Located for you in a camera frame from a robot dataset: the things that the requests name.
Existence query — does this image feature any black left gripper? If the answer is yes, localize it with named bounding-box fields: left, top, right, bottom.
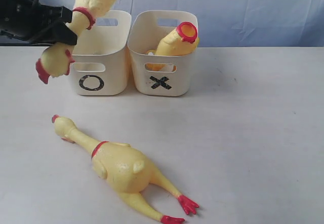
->
left=1, top=0, right=77, bottom=46

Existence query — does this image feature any yellow rubber chicken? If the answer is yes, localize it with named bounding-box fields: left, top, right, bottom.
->
left=35, top=0, right=116, bottom=84
left=52, top=115, right=199, bottom=223

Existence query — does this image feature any headless yellow rubber chicken body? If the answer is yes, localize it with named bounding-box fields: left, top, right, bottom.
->
left=146, top=21, right=199, bottom=56

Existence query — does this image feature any yellow rubber chicken front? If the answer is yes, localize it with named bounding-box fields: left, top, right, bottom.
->
left=52, top=115, right=199, bottom=223

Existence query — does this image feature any detached chicken head with tube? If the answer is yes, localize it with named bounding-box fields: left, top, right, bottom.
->
left=145, top=50, right=176, bottom=72

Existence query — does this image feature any cream bin marked O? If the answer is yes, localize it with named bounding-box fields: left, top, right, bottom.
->
left=68, top=10, right=132, bottom=96

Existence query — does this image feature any cream bin marked X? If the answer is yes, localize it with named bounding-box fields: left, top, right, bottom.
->
left=128, top=10, right=198, bottom=96

